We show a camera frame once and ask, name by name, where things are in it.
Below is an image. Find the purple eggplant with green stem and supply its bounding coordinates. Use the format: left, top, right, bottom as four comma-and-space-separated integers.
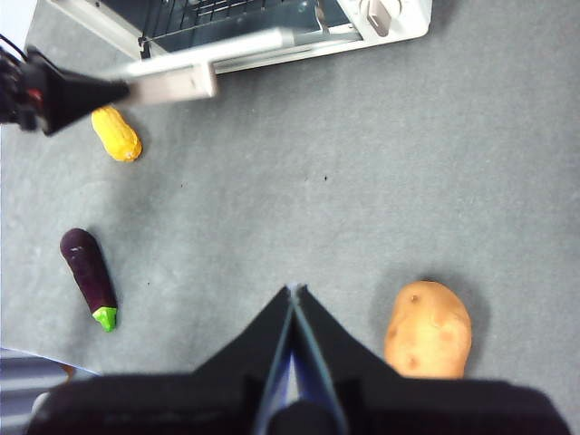
59, 227, 119, 334

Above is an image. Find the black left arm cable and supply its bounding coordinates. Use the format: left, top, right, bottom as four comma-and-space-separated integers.
0, 32, 24, 63

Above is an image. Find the white Toshiba toaster oven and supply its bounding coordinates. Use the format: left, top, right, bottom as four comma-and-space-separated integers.
24, 0, 431, 110

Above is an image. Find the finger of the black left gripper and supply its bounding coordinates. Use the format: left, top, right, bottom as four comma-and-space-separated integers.
26, 44, 131, 93
38, 90, 130, 137

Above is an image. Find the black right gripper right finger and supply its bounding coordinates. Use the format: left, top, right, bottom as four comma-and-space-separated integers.
295, 284, 572, 435

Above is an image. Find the metal oven wire rack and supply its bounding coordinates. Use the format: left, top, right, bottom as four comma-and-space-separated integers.
135, 0, 318, 46

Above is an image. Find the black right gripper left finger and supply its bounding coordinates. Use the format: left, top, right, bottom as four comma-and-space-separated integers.
26, 284, 296, 435

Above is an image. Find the beige oven knob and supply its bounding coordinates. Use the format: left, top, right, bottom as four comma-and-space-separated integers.
357, 0, 404, 38

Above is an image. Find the yellow corn cob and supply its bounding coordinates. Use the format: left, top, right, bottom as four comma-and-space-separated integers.
90, 105, 143, 163

